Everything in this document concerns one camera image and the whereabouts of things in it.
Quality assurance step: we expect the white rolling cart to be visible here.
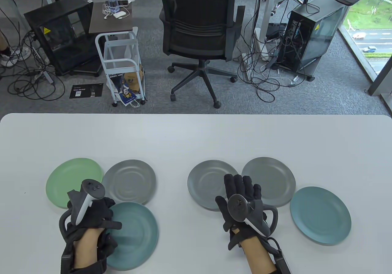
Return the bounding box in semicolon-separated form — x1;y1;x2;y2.
95;31;147;107

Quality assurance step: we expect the brown paper bag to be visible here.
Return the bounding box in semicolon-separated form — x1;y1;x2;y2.
124;70;144;92

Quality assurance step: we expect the black floor box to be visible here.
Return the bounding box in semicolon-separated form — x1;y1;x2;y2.
266;23;288;40

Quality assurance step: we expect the person's left hand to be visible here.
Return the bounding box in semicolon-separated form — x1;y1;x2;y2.
66;190;122;241

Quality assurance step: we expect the blue printed bag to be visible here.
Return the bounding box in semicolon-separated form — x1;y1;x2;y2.
108;73;137;105

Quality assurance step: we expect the person's right hand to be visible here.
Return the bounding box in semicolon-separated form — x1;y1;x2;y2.
215;174;271;250

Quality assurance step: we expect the black printed flyer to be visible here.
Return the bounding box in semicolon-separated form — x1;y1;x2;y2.
69;84;104;99

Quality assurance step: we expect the grey power strip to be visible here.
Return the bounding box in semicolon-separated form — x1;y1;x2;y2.
34;70;54;84

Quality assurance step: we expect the black glass-panel cabinet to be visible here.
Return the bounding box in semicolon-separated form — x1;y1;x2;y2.
24;0;103;77

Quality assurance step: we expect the tangle of black white cables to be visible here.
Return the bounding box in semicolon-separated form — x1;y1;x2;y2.
237;26;307;103

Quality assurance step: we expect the teal plate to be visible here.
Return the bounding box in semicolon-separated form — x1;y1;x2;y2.
290;186;352;246
104;202;159;271

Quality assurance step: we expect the brown side table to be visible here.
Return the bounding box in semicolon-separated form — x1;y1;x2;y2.
89;2;138;36

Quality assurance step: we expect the green plate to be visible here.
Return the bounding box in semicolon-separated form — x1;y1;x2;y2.
46;158;103;209

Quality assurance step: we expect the person's left forearm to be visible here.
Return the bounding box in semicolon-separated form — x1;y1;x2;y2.
73;227;106;270

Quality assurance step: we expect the grey plate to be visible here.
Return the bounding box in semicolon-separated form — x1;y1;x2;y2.
101;160;156;205
241;157;296;208
187;160;242;211

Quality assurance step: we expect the black computer tower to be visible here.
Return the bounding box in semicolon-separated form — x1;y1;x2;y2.
280;0;349;81

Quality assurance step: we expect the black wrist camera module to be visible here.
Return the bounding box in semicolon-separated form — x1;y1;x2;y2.
98;233;118;259

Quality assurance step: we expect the grey white handheld controller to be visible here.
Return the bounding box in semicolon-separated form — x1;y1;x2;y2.
59;179;106;241
227;194;278;238

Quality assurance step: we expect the grey window frame post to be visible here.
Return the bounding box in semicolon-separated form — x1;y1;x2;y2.
364;52;392;97

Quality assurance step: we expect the black office chair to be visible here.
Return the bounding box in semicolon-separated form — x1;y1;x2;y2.
159;0;245;109

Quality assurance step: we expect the person's right forearm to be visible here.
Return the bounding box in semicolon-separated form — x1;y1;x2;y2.
239;237;276;274

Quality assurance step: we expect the black wrist sensor box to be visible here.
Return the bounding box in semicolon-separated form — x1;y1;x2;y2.
60;240;75;274
269;239;291;274

